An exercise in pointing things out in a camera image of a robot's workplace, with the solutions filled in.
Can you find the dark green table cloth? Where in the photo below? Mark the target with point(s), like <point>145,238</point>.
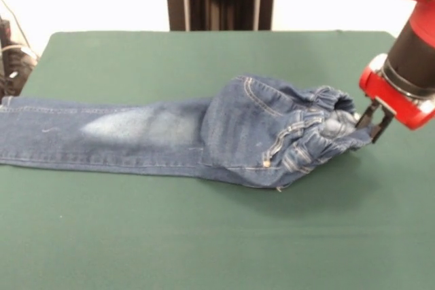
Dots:
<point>170,235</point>

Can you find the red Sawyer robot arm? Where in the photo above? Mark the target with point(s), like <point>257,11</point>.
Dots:
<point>414,49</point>

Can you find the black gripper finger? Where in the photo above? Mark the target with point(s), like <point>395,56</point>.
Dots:
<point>367,115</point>
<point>380,128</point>

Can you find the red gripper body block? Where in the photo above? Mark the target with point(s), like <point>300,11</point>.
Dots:
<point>387,94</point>

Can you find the blue denim jeans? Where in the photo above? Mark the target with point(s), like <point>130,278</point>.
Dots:
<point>170,133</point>

